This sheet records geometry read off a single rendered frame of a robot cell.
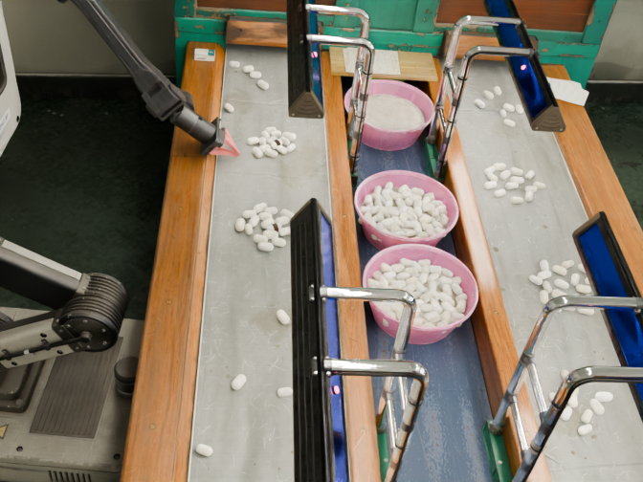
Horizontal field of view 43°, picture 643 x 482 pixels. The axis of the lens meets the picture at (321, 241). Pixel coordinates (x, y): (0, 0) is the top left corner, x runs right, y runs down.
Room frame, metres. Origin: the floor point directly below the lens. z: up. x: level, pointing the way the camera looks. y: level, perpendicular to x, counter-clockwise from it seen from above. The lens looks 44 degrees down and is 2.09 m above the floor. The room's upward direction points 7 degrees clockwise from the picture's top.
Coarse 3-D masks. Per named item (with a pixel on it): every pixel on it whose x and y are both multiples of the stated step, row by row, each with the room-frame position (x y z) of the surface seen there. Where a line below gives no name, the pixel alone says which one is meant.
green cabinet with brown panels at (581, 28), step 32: (192, 0) 2.23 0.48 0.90; (224, 0) 2.26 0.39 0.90; (256, 0) 2.27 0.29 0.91; (320, 0) 2.29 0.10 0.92; (352, 0) 2.29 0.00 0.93; (384, 0) 2.32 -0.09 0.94; (416, 0) 2.33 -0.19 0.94; (448, 0) 2.34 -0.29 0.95; (480, 0) 2.36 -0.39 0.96; (544, 0) 2.38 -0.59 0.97; (576, 0) 2.40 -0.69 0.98; (608, 0) 2.39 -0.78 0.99; (416, 32) 2.32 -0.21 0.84; (480, 32) 2.35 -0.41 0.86; (544, 32) 2.37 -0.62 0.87; (576, 32) 2.40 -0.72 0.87
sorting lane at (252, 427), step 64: (256, 64) 2.18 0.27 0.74; (256, 128) 1.85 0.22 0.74; (320, 128) 1.88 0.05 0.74; (256, 192) 1.57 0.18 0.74; (320, 192) 1.60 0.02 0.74; (256, 256) 1.34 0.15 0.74; (256, 320) 1.15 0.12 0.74; (256, 384) 0.98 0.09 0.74; (192, 448) 0.82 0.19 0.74; (256, 448) 0.83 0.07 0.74
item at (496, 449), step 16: (544, 304) 0.97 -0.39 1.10; (560, 304) 0.96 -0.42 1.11; (576, 304) 0.96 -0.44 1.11; (592, 304) 0.96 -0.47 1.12; (608, 304) 0.97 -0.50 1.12; (624, 304) 0.97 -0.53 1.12; (640, 304) 0.97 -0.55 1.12; (544, 320) 0.95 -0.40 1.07; (528, 352) 0.95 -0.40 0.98; (528, 368) 0.93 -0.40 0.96; (592, 368) 0.82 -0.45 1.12; (608, 368) 0.82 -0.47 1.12; (624, 368) 0.83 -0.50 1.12; (640, 368) 0.83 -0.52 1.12; (512, 384) 0.96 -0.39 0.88; (560, 384) 0.82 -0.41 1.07; (576, 384) 0.80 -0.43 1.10; (512, 400) 0.94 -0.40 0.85; (544, 400) 0.87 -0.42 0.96; (560, 400) 0.80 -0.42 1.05; (496, 416) 0.96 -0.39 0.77; (544, 416) 0.82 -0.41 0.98; (560, 416) 0.80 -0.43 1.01; (496, 432) 0.95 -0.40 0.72; (544, 432) 0.80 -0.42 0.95; (496, 448) 0.92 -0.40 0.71; (528, 448) 0.82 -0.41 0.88; (496, 464) 0.88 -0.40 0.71; (528, 464) 0.80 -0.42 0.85; (496, 480) 0.86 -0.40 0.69; (512, 480) 0.82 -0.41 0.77
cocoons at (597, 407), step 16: (496, 176) 1.75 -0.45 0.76; (528, 176) 1.77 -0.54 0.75; (496, 192) 1.68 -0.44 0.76; (528, 192) 1.70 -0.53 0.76; (544, 272) 1.40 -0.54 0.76; (560, 272) 1.41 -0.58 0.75; (544, 288) 1.35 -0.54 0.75; (576, 288) 1.37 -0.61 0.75; (576, 400) 1.03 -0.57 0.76; (592, 400) 1.04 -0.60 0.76; (608, 400) 1.05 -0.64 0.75
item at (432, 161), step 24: (456, 24) 1.92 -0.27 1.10; (480, 24) 1.92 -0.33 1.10; (504, 24) 1.93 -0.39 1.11; (456, 48) 1.92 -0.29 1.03; (480, 48) 1.77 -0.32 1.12; (504, 48) 1.78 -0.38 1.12; (528, 48) 1.80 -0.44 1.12; (456, 96) 1.77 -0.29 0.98; (432, 120) 1.92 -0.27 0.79; (456, 120) 1.77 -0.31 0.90; (432, 144) 1.91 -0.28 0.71; (432, 168) 1.80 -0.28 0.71
